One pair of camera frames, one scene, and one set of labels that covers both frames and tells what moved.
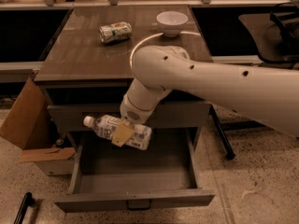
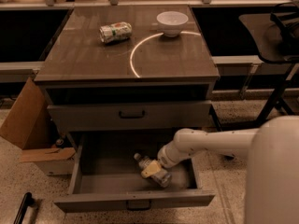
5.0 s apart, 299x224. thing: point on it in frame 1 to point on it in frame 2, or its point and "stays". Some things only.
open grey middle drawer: x=106 y=175 stays
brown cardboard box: x=30 y=123 stays
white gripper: x=131 y=111 to x=165 y=158
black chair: x=276 y=35 stays
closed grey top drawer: x=165 y=116 stays
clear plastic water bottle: x=107 y=126 to x=163 y=177
